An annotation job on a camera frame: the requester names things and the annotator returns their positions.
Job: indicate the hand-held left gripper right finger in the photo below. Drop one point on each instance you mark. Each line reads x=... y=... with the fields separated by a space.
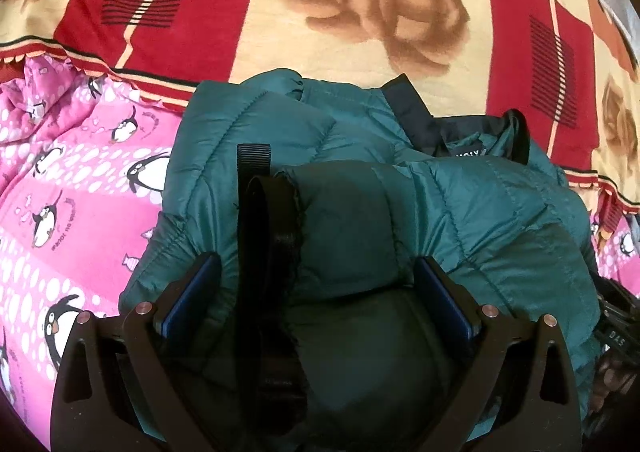
x=445 y=297

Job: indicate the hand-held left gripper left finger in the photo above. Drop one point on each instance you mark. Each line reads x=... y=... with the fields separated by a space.
x=190 y=292

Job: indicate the green puffer jacket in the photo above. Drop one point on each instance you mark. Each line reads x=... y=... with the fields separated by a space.
x=350 y=212

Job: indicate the person's right hand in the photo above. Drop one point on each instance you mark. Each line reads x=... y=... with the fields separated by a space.
x=612 y=379

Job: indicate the pink penguin-print blanket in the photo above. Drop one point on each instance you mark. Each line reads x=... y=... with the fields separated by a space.
x=75 y=192

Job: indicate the red yellow rose-print blanket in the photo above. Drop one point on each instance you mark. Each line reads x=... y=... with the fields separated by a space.
x=300 y=2

